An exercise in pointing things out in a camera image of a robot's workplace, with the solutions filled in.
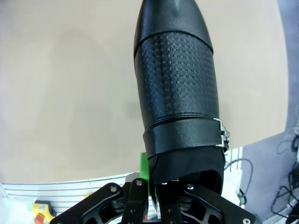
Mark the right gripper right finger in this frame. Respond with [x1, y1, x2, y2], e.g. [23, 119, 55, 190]
[155, 181, 256, 224]

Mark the yellow emergency stop button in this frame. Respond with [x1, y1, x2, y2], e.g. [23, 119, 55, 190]
[30, 200, 57, 224]

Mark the black pointed buckle shoe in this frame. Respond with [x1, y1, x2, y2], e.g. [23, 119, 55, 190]
[133, 0, 231, 206]

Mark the slotted aluminium base plate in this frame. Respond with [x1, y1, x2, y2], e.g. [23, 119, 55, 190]
[0, 147, 243, 224]

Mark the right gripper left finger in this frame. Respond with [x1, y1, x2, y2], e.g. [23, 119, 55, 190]
[50, 152, 152, 224]

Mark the coiled black cable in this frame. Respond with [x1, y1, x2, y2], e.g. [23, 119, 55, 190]
[224, 158, 254, 194]

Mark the black floor cable bundle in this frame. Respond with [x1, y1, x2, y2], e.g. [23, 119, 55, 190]
[271, 123, 299, 217]

